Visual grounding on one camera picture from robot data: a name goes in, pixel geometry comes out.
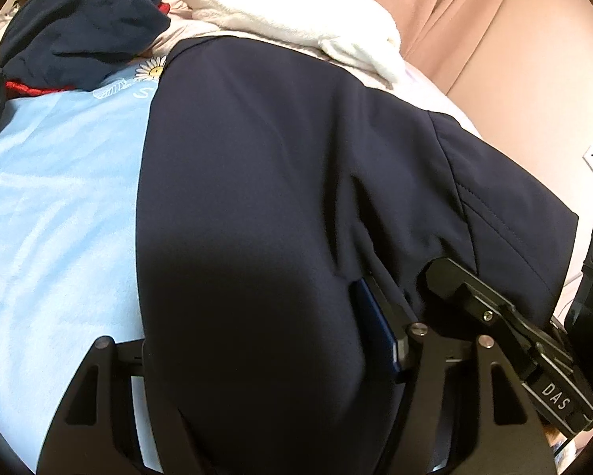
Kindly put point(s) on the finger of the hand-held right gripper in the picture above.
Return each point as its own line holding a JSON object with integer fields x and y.
{"x": 474, "y": 302}

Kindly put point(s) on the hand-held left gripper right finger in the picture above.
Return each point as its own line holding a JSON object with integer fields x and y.
{"x": 373, "y": 316}

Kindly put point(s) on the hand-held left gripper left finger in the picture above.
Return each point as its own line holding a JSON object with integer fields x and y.
{"x": 98, "y": 373}

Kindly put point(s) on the navy zip jacket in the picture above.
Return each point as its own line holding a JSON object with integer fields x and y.
{"x": 276, "y": 208}

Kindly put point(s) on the light blue bed sheet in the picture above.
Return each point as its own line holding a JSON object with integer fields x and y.
{"x": 53, "y": 208}

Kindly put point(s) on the pink curtain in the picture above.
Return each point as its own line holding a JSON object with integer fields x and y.
{"x": 474, "y": 5}

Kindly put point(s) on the white fleece blanket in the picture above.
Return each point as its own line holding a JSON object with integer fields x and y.
{"x": 286, "y": 10}

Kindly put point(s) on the navy and red garment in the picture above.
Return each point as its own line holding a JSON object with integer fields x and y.
{"x": 78, "y": 24}

